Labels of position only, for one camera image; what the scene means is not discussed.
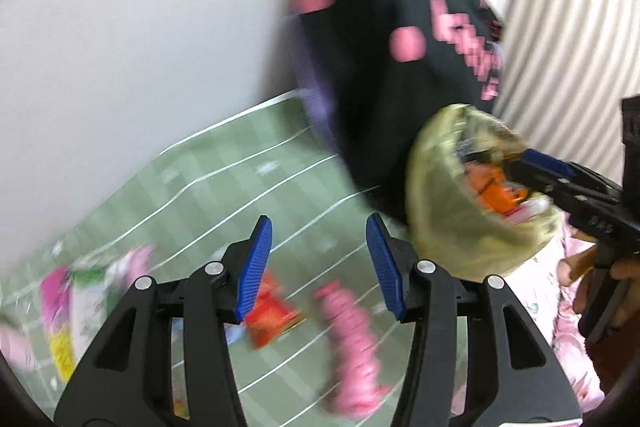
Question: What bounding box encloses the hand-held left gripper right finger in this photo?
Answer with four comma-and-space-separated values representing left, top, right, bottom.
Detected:
365, 213, 583, 427

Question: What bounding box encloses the person's right forearm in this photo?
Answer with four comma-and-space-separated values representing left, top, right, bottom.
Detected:
585, 322, 640, 403

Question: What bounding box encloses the orange snack wrapper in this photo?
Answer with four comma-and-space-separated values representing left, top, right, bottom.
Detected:
470, 164, 531, 212

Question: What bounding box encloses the black bag with pink print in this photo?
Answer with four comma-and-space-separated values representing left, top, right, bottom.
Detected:
287, 0, 506, 228

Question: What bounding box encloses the yellow snack wrapper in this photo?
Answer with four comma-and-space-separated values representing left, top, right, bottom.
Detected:
49, 326, 77, 383

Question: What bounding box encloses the green checked tablecloth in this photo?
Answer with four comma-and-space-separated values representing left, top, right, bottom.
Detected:
0, 89, 476, 427

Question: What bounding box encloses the pink cartoon packet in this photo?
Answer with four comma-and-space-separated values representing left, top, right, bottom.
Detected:
39, 266, 72, 324

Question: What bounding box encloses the bin with yellow bag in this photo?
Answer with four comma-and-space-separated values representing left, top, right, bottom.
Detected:
405, 104, 563, 278

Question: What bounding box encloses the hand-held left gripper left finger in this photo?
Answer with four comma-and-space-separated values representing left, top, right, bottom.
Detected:
54, 215, 274, 427

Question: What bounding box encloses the red snack wrapper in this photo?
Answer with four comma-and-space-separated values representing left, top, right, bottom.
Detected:
245, 269, 306, 350

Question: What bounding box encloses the white and green packet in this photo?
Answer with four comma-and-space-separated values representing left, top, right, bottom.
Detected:
69, 257, 132, 360

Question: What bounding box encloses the pink caterpillar toy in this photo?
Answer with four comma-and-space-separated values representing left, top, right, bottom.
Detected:
315, 282, 391, 418

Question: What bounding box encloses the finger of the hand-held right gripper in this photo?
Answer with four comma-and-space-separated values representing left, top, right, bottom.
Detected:
505, 162, 571, 212
520, 149, 621, 202

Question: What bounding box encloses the striped curtain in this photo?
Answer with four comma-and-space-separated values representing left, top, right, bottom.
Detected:
495, 0, 640, 182

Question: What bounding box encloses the person's right hand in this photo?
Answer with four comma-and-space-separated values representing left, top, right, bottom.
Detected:
559, 254, 640, 325

